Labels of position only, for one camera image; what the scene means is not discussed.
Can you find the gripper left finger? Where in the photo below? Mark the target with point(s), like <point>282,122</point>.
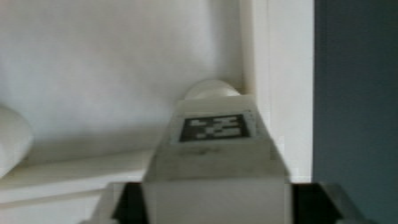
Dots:
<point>121,207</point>

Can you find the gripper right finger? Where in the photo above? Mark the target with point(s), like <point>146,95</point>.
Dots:
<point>323,206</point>

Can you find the white leg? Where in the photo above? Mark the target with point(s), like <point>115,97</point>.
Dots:
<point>215,181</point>

